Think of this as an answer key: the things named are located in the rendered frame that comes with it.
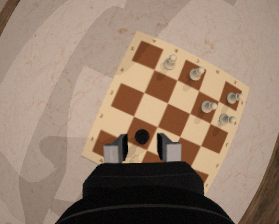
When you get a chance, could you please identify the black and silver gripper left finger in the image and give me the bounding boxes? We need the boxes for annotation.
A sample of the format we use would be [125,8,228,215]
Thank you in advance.
[103,134,128,163]

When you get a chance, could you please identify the white pawn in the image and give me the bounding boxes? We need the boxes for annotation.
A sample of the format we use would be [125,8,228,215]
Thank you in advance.
[227,92,243,104]
[164,54,177,70]
[219,114,236,125]
[189,67,205,81]
[201,101,217,113]

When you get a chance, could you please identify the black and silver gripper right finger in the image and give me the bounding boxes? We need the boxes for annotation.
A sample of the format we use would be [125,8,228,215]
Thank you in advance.
[157,133,182,162]

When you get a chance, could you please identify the chessboard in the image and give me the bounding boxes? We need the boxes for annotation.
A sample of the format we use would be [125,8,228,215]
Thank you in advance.
[82,31,249,196]

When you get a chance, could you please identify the black chess piece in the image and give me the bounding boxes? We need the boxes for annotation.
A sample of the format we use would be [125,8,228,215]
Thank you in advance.
[135,129,150,145]

